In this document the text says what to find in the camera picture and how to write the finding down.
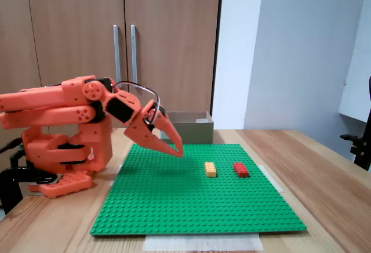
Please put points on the red lego block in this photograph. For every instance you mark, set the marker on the red lego block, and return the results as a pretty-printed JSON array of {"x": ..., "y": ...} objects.
[{"x": 241, "y": 170}]

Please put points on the open cardboard box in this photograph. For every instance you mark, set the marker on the open cardboard box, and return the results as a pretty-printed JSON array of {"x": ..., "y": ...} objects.
[{"x": 197, "y": 132}]

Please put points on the yellow lego block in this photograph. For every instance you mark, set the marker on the yellow lego block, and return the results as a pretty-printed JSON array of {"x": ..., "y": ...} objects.
[{"x": 211, "y": 169}]

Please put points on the green lego baseplate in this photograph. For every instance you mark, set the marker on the green lego baseplate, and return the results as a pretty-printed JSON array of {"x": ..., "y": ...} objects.
[{"x": 179, "y": 200}]

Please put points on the translucent masking tape strip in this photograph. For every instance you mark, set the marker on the translucent masking tape strip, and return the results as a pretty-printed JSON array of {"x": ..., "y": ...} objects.
[
  {"x": 203, "y": 242},
  {"x": 274, "y": 179},
  {"x": 115, "y": 176}
]

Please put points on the wooden cabinet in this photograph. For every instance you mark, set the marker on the wooden cabinet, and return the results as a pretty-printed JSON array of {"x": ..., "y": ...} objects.
[{"x": 72, "y": 18}]

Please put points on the black table clamp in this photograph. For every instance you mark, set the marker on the black table clamp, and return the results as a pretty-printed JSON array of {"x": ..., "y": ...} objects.
[{"x": 8, "y": 189}]

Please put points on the black stand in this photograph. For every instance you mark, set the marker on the black stand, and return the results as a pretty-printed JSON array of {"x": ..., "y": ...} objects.
[{"x": 362, "y": 148}]

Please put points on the white panel board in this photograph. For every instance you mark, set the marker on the white panel board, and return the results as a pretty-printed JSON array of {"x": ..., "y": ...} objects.
[{"x": 359, "y": 90}]

